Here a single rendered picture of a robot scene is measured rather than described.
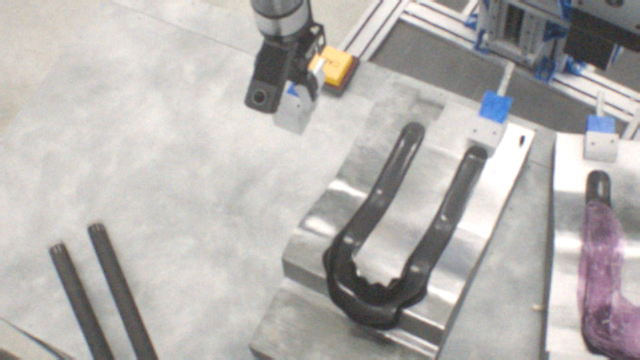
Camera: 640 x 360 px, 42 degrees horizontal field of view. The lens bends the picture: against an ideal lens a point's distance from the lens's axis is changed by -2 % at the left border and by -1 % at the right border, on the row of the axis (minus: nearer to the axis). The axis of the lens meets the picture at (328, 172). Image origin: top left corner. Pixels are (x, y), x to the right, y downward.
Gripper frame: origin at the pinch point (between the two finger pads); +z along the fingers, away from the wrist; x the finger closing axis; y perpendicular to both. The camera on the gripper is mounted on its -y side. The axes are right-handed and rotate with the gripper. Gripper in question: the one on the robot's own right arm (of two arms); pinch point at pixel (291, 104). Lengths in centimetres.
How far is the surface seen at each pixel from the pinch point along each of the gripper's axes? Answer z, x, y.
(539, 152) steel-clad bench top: 15.0, -37.4, 16.2
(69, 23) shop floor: 95, 118, 45
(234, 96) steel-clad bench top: 15.1, 16.4, 4.7
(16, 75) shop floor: 95, 122, 22
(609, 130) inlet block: 8, -47, 21
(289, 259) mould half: 1.9, -11.5, -22.8
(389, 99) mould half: 6.1, -12.1, 10.4
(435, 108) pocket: 8.7, -19.2, 13.5
